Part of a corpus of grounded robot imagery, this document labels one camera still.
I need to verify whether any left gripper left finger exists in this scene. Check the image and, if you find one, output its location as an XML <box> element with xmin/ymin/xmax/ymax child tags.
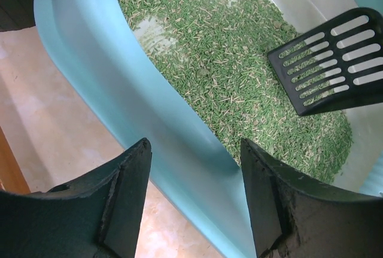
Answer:
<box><xmin>1</xmin><ymin>138</ymin><xmax>152</xmax><ymax>257</ymax></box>

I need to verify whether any green cat litter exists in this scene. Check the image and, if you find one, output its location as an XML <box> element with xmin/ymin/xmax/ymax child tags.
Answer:
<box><xmin>118</xmin><ymin>0</ymin><xmax>352</xmax><ymax>183</ymax></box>

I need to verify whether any wooden compartment tray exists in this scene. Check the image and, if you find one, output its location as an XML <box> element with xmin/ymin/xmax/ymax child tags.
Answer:
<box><xmin>0</xmin><ymin>129</ymin><xmax>31</xmax><ymax>195</ymax></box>

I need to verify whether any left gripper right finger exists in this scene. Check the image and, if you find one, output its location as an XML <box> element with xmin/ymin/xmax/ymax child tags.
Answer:
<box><xmin>241</xmin><ymin>139</ymin><xmax>382</xmax><ymax>257</ymax></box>

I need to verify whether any black litter scoop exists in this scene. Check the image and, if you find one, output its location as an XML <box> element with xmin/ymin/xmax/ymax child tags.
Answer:
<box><xmin>268</xmin><ymin>7</ymin><xmax>382</xmax><ymax>116</ymax></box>

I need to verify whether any teal litter box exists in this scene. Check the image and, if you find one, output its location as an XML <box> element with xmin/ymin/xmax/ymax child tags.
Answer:
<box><xmin>34</xmin><ymin>0</ymin><xmax>382</xmax><ymax>257</ymax></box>

